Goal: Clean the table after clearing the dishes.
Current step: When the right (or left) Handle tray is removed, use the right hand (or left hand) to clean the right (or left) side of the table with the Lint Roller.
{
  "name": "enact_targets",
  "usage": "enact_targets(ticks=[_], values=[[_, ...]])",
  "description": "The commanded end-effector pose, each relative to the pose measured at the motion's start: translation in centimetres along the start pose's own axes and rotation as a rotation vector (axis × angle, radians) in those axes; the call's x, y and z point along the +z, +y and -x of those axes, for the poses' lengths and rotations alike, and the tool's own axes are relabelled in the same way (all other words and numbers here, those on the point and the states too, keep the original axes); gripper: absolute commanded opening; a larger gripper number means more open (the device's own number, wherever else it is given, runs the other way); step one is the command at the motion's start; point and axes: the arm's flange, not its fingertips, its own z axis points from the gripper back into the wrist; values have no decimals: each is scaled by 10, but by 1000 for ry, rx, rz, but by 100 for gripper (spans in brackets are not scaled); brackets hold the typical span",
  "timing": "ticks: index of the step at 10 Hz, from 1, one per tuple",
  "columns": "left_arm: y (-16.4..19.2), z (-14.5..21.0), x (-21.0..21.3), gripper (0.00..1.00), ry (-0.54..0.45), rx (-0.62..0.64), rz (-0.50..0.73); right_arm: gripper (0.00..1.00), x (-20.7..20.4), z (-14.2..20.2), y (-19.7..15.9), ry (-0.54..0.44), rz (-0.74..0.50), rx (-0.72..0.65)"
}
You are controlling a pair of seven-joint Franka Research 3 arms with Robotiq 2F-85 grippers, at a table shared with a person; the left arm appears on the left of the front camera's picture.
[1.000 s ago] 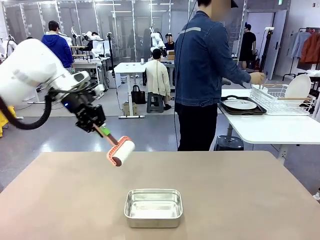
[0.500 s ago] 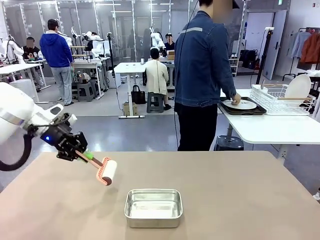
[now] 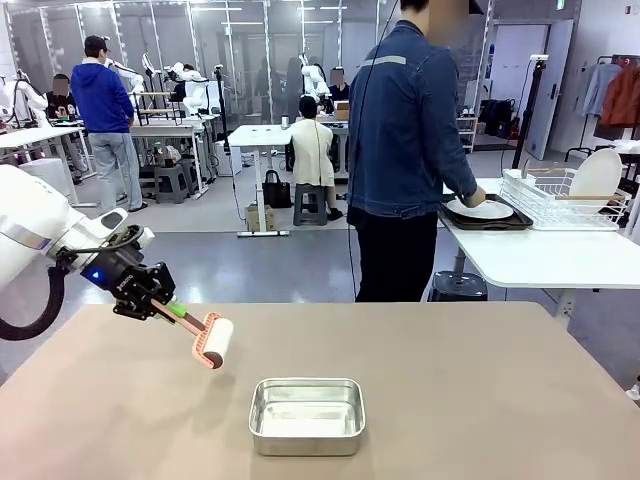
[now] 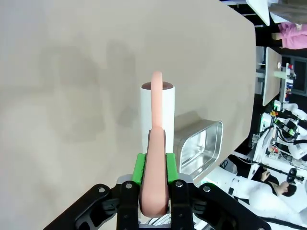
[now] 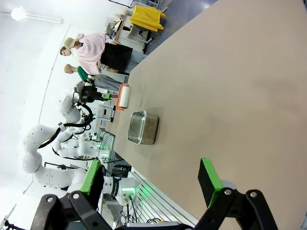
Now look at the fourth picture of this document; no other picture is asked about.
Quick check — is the pink handled lint roller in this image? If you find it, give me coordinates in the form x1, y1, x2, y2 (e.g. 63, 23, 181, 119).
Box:
139, 70, 176, 218

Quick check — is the white side table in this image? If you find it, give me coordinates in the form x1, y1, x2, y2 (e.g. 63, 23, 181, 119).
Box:
246, 0, 272, 26

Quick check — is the wooden background table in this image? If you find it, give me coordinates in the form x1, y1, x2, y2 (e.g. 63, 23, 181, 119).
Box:
262, 46, 283, 107

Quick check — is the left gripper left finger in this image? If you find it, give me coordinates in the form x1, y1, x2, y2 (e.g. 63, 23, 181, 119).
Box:
43, 153, 147, 230

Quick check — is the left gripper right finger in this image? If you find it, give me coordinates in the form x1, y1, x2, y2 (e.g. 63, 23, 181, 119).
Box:
165, 152, 270, 230

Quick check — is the seated black haired person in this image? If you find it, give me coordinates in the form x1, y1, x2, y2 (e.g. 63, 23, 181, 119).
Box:
260, 167, 298, 198

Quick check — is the person in pink top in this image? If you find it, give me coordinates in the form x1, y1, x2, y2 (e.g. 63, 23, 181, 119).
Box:
272, 22, 307, 50

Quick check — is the rectangular metal container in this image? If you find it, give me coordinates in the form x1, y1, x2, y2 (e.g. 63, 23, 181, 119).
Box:
173, 120, 224, 181

